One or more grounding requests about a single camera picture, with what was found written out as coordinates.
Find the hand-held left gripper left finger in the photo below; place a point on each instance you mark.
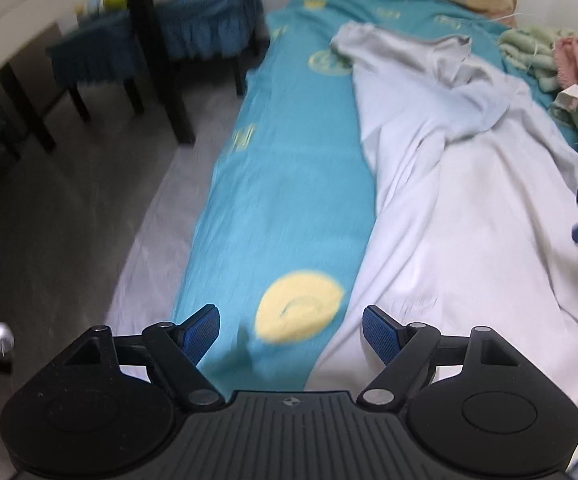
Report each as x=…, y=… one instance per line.
x=201, y=332

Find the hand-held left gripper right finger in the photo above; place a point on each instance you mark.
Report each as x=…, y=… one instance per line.
x=381, y=335

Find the white t-shirt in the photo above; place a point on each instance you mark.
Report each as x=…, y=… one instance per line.
x=469, y=235

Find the white fabric tag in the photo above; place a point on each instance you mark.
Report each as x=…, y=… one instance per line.
x=569, y=96

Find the green fleece blanket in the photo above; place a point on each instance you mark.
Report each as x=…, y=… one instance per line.
x=524, y=45

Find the teal patterned bedsheet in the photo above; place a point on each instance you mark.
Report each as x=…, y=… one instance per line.
x=289, y=185

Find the white table, black legs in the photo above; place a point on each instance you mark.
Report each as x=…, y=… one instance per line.
x=19, y=20

